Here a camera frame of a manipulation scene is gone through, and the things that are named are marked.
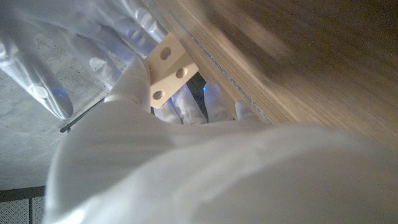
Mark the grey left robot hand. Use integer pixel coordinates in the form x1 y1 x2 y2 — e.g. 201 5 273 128
42 56 398 224

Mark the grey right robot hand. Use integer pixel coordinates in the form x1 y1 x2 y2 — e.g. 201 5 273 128
0 0 169 121

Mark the black backdrop curtain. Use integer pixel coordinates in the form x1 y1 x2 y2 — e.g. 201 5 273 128
186 73 209 121

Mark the wooden board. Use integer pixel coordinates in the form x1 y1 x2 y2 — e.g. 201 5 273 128
149 0 276 125

